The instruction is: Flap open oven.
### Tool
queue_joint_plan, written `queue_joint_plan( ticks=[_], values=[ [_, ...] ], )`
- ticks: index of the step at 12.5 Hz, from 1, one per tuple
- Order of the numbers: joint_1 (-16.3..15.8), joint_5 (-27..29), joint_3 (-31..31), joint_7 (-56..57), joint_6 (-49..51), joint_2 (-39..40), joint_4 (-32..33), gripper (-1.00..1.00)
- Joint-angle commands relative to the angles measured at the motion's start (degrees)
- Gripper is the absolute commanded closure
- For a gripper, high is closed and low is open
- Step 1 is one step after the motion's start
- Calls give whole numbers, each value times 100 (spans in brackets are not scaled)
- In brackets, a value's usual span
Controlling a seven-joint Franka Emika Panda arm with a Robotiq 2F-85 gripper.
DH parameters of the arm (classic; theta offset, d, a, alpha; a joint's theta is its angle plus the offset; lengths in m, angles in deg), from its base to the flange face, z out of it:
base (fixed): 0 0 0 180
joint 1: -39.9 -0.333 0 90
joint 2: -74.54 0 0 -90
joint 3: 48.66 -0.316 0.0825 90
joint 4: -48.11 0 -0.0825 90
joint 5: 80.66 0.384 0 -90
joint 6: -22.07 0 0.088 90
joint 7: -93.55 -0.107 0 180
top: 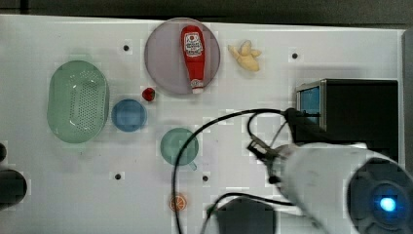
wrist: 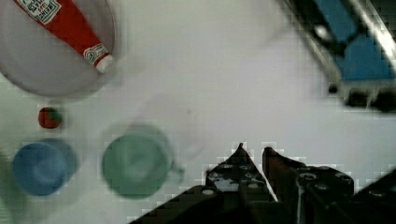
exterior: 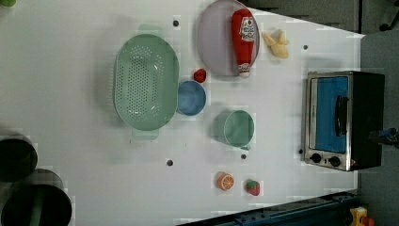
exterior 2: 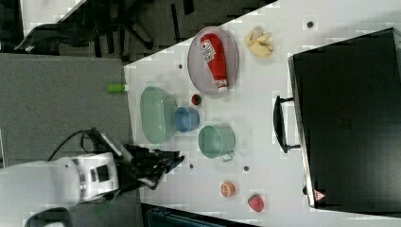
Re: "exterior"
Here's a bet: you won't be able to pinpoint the yellow red toy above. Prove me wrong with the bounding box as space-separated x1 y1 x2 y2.
350 206 375 226

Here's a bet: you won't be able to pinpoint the green perforated colander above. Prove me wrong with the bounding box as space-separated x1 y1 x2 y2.
113 24 180 140

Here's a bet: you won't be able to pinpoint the toy orange half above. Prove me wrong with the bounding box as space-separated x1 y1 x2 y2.
216 172 234 191

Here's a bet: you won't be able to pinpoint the red ketchup bottle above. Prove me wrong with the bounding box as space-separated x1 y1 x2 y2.
231 8 255 78

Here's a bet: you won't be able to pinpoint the blue metal rail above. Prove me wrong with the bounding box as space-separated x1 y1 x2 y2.
180 192 359 226

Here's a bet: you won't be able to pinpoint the black toaster oven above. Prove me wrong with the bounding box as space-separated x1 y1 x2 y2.
303 71 385 171

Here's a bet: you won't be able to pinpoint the green spatula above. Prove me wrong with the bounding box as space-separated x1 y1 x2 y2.
29 194 44 226

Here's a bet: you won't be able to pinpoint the small red toy fruit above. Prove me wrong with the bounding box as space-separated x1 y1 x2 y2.
193 69 207 83

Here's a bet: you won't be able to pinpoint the green cylinder at table edge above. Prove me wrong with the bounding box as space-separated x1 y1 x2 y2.
0 0 17 8

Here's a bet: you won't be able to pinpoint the black cylinder with spatula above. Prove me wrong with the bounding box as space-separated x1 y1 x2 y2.
1 169 72 226

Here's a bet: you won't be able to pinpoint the black cylinder cup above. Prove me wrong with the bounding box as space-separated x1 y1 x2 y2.
0 136 38 183

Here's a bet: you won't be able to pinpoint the blue bowl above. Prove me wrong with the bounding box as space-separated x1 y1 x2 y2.
177 81 206 116

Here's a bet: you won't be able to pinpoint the grey round plate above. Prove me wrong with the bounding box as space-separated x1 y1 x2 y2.
197 0 260 77

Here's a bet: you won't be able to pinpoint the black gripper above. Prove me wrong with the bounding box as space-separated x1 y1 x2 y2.
369 128 399 148

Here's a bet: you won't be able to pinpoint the toy strawberry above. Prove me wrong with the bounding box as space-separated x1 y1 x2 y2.
246 180 261 196

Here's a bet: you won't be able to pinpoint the green mug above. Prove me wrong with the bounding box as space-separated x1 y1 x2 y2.
212 110 255 151

